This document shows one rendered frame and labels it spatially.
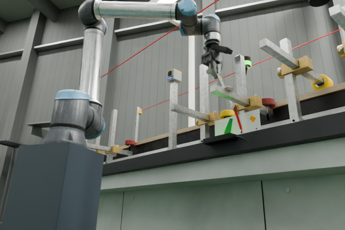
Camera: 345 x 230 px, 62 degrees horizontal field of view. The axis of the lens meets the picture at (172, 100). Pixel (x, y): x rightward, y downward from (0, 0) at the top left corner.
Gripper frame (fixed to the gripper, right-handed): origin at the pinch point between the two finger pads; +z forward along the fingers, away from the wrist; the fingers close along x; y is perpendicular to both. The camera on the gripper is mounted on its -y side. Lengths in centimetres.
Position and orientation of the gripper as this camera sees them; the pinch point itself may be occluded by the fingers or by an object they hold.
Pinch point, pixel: (216, 76)
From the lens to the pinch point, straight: 149.0
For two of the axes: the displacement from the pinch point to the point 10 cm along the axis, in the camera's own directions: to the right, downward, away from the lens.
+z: -0.3, 9.3, -3.7
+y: -6.6, 2.6, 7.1
